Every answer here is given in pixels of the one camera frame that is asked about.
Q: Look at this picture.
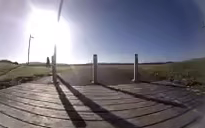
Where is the dry grass slope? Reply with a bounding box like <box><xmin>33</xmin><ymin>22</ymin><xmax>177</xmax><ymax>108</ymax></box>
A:
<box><xmin>138</xmin><ymin>57</ymin><xmax>205</xmax><ymax>92</ymax></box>

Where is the wooden plank boardwalk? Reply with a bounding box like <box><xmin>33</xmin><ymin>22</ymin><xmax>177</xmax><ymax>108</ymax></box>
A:
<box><xmin>0</xmin><ymin>79</ymin><xmax>205</xmax><ymax>128</ymax></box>

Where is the grey asphalt road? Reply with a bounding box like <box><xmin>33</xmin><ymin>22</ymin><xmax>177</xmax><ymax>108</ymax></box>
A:
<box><xmin>55</xmin><ymin>63</ymin><xmax>142</xmax><ymax>87</ymax></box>

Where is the thin lamp post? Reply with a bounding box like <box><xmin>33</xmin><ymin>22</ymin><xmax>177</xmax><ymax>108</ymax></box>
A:
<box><xmin>26</xmin><ymin>33</ymin><xmax>35</xmax><ymax>66</ymax></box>

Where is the grey bollard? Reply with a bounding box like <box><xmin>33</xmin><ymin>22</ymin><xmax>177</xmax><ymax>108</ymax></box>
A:
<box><xmin>132</xmin><ymin>53</ymin><xmax>140</xmax><ymax>83</ymax></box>
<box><xmin>92</xmin><ymin>54</ymin><xmax>99</xmax><ymax>85</ymax></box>

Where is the grass strip with scrub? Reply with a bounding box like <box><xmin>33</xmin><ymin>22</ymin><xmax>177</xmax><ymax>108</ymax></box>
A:
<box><xmin>0</xmin><ymin>60</ymin><xmax>55</xmax><ymax>92</ymax></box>

